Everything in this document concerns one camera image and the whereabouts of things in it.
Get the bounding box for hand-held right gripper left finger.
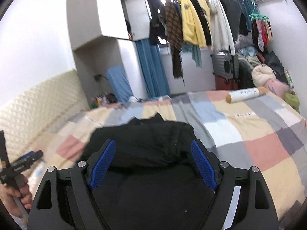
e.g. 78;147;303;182
26;138;117;230

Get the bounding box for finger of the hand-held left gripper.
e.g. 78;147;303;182
13;150;44;173

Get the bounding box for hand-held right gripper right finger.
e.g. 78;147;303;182
191;138;280;230

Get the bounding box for black puffer jacket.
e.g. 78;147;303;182
84;113;223;230

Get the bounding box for pile of clothes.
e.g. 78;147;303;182
236;35;258;58

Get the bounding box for person's left hand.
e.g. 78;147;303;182
0;176;33;210

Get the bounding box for white patterned pillow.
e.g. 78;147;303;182
30;158;51;185

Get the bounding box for bed with patchwork sheet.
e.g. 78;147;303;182
31;90;307;221

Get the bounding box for cream quilted headboard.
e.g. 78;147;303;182
0;69;90;154

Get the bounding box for clutter of small bottles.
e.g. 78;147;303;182
92;93;123;107

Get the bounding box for white rolled mat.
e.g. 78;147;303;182
226;87;267;104

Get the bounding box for red suitcase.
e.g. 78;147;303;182
215;75;239;91

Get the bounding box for dark backpack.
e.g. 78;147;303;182
237;60;255;89

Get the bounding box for grey suitcase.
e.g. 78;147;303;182
210;53;239;79

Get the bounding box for pink plush cushion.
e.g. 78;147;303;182
262;79;290;99

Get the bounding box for cream plush cushion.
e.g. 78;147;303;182
252;65;276;88

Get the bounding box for blue curtain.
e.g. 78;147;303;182
135;39;171;99

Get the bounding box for green stool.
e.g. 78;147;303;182
284;92;300;113

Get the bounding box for teal hanging cloth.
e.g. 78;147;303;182
182;44;202;69

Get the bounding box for black bag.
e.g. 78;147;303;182
264;51;288;84

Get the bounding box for hanging black garment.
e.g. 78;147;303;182
188;0;213;47

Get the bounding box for white hoodie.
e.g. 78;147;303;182
209;0;236;54

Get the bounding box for brown houndstooth scarf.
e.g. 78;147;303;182
164;1;185;85

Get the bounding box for yellow fleece hoodie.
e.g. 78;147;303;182
176;0;207;48

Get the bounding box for hanging socks and underwear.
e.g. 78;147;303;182
252;19;273;52

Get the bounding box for hanging black jacket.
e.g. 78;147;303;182
146;0;168;46

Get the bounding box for white wardrobe cabinet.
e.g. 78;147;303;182
66;0;149;101

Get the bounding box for green clip hanger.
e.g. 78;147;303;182
249;0;269;22

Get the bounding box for dark grey garment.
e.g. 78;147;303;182
213;0;243;41

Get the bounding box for pale yellow garment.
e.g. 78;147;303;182
195;0;211;21

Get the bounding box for teal garment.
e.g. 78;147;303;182
234;0;255;30

